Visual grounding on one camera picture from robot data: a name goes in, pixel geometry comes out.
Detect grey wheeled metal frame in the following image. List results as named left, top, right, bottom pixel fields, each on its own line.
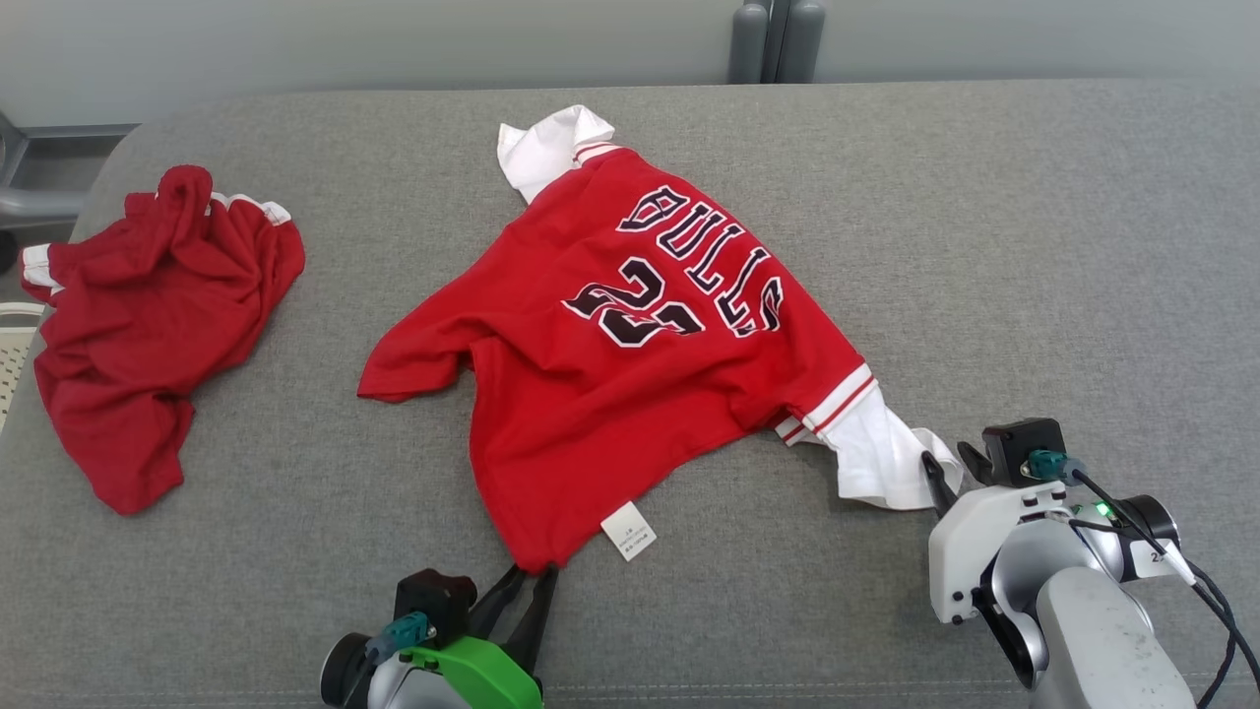
left=0, top=111, right=139, bottom=277

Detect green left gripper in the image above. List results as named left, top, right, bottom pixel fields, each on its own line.
left=401, top=563, right=560, bottom=709

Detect cream perforated laundry basket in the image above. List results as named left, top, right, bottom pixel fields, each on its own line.
left=0, top=302, right=46, bottom=434

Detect red Bulls jersey white sleeves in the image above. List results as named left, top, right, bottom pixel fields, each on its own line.
left=356, top=104, right=967, bottom=575

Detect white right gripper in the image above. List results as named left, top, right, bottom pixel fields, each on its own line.
left=920, top=441, right=1070, bottom=627

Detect white printed cable tag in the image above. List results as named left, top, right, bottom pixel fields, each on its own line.
left=1130, top=539, right=1198, bottom=583

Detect grey vertical partition post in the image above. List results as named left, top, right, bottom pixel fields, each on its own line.
left=728, top=0, right=827, bottom=86

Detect black left cable teal plug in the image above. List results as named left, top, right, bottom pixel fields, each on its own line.
left=363, top=611, right=435, bottom=664

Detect red shorts white stripe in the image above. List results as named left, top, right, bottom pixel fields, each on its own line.
left=19, top=164, right=307, bottom=517

